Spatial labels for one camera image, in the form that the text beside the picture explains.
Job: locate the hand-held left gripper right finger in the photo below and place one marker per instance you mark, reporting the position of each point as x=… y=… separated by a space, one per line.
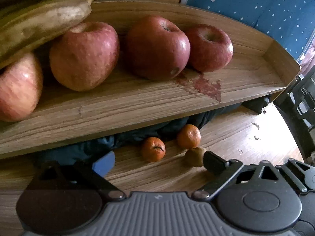
x=214 y=163

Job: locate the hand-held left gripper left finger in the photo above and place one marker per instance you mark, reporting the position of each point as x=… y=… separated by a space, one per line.
x=104 y=163

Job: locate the curved wooden shelf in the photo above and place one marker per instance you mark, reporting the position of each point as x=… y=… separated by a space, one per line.
x=147 y=103

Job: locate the dark blue cloth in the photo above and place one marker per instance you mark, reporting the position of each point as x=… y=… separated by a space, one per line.
x=169 y=126

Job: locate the small tangerine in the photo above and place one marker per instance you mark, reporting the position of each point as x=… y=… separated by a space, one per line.
x=188 y=136
x=153 y=150

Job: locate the pale red apple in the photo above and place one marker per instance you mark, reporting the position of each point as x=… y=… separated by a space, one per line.
x=17 y=88

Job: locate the blue polka dot cloth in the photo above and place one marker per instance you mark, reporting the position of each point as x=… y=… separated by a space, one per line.
x=258 y=7

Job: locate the small dark red apple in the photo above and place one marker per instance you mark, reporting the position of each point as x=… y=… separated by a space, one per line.
x=211 y=50

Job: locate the banana bunch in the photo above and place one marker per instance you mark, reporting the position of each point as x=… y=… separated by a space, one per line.
x=37 y=27

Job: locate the small green kiwi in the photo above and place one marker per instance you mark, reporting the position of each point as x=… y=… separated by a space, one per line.
x=194 y=157

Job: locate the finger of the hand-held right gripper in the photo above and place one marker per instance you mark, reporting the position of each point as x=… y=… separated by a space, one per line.
x=299 y=174

